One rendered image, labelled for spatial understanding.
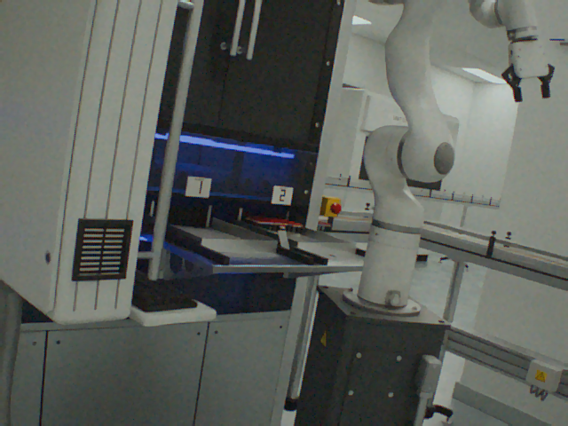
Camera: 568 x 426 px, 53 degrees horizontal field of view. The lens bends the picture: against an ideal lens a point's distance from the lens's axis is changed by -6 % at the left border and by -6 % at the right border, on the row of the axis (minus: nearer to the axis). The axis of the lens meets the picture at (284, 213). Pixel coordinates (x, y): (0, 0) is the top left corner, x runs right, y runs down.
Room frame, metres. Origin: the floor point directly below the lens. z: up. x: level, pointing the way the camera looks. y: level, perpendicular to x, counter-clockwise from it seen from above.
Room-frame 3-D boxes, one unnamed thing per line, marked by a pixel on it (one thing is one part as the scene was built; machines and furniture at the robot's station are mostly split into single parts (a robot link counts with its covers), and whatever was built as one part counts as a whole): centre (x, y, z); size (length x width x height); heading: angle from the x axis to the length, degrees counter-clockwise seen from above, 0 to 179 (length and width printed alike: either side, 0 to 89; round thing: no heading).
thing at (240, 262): (1.82, 0.04, 0.87); 0.70 x 0.48 x 0.02; 131
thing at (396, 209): (1.42, -0.25, 1.16); 0.19 x 0.12 x 0.24; 37
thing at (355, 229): (2.53, -0.28, 0.92); 0.69 x 0.16 x 0.16; 131
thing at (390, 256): (1.39, -0.27, 0.95); 0.19 x 0.19 x 0.18
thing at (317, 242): (1.98, -0.04, 0.90); 0.34 x 0.26 x 0.04; 41
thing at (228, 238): (1.76, 0.21, 0.90); 0.34 x 0.26 x 0.04; 41
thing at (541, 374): (2.12, -1.10, 0.50); 0.12 x 0.05 x 0.09; 41
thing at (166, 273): (1.65, 0.22, 0.80); 0.34 x 0.03 x 0.13; 41
